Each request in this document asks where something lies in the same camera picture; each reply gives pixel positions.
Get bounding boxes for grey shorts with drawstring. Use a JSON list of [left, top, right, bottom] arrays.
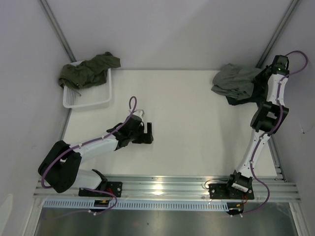
[[211, 63, 262, 100]]

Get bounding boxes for dark navy shorts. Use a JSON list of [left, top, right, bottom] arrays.
[[226, 96, 259, 106]]

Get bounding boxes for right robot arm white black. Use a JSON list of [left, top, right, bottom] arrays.
[[224, 55, 289, 199]]

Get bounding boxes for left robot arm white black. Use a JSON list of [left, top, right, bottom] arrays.
[[37, 114, 154, 197]]

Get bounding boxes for olive green shorts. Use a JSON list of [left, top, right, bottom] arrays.
[[58, 52, 121, 89]]

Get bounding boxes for white plastic basket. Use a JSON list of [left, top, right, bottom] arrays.
[[63, 69, 113, 111]]

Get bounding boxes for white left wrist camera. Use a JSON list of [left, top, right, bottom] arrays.
[[133, 110, 145, 121]]

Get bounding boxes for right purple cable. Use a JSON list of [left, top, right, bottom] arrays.
[[228, 51, 309, 217]]

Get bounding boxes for aluminium mounting rail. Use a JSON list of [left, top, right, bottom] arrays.
[[33, 176, 301, 203]]

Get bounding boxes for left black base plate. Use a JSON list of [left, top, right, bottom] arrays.
[[78, 181, 123, 198]]

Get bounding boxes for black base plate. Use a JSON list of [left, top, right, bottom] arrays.
[[78, 181, 123, 198], [208, 183, 254, 200]]

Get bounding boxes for slotted grey cable duct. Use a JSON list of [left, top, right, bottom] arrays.
[[43, 199, 228, 211]]

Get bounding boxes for right aluminium corner post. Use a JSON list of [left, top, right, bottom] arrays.
[[255, 0, 302, 68]]

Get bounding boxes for aluminium corner post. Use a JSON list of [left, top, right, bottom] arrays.
[[38, 0, 76, 62], [255, 0, 302, 68]]

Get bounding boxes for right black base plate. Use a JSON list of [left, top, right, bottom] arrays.
[[208, 183, 254, 200]]

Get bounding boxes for left aluminium corner post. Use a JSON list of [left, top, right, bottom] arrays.
[[38, 0, 76, 62]]

